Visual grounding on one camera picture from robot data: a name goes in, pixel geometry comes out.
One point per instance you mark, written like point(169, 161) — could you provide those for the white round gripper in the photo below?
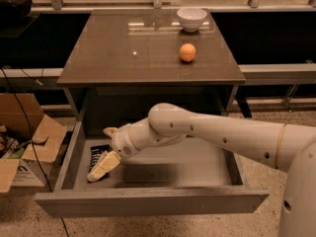
point(120, 142)

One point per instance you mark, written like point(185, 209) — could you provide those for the dark object on left shelf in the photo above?
point(15, 9)

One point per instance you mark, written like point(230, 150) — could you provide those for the open grey top drawer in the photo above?
point(191, 177)

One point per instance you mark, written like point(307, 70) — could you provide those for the items inside cardboard box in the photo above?
point(10, 147)

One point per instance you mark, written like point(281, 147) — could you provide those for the white ceramic bowl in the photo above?
point(191, 19)

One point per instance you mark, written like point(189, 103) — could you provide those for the brown cardboard box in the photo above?
point(26, 121)

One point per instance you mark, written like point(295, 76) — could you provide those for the dark blue rxbar wrapper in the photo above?
point(96, 152)

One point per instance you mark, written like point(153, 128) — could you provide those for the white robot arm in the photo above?
point(287, 147)

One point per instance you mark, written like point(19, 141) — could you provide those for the grey cabinet with counter top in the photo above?
point(127, 61)

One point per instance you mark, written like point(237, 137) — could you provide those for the orange fruit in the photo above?
point(188, 52)

